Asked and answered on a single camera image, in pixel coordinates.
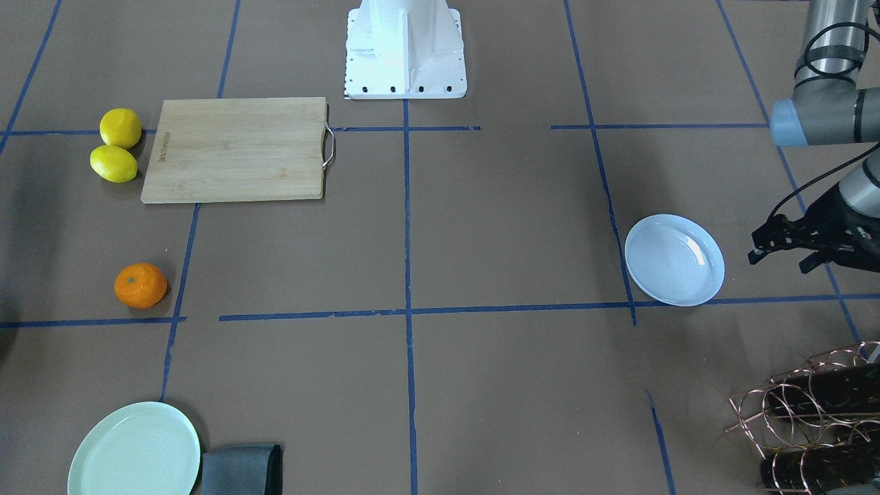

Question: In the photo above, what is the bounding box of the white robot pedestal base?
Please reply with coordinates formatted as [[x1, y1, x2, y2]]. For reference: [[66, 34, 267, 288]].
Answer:
[[344, 1, 468, 100]]

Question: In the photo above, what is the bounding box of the light green plate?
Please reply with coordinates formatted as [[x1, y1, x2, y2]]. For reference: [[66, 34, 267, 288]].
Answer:
[[67, 401, 201, 494]]

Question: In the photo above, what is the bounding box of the light blue plate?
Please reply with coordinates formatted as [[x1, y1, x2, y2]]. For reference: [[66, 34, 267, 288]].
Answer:
[[624, 214, 726, 307]]

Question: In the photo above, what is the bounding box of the yellow lemon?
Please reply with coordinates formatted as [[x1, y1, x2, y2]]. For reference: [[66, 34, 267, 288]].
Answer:
[[90, 144, 138, 183], [98, 109, 144, 150]]

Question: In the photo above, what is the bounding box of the dark wine bottle upper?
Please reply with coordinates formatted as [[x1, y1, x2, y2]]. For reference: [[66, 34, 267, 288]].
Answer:
[[767, 362, 879, 416]]

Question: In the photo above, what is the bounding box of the copper wire wine rack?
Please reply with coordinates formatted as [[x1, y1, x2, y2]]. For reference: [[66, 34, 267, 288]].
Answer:
[[728, 341, 879, 494]]

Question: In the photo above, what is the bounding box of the dark wine bottle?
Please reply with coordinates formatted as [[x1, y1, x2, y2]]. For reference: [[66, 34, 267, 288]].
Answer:
[[760, 442, 879, 494], [767, 362, 879, 416]]

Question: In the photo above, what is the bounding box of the dark wine bottle lower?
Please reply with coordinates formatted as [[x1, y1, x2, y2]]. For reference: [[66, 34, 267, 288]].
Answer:
[[760, 442, 879, 494]]

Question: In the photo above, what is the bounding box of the upper yellow lemon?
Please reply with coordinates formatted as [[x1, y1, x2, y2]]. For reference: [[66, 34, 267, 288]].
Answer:
[[98, 109, 144, 150]]

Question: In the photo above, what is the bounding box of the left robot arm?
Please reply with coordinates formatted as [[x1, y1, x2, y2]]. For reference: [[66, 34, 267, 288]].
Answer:
[[748, 1, 879, 274]]

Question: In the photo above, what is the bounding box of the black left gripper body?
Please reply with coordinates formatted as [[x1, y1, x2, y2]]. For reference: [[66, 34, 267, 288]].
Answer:
[[789, 185, 879, 265]]

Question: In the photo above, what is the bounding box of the bamboo cutting board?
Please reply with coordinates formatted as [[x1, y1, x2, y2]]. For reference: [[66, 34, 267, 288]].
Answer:
[[141, 97, 336, 204]]

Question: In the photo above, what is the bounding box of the orange mandarin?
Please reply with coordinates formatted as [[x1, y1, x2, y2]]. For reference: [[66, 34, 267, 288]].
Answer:
[[113, 263, 168, 308]]

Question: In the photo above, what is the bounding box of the lower yellow lemon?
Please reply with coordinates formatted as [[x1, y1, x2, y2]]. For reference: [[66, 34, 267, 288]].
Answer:
[[90, 144, 138, 183]]

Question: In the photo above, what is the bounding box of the grey folded cloth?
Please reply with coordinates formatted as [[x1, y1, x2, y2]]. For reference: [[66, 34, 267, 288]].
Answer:
[[200, 443, 283, 494]]

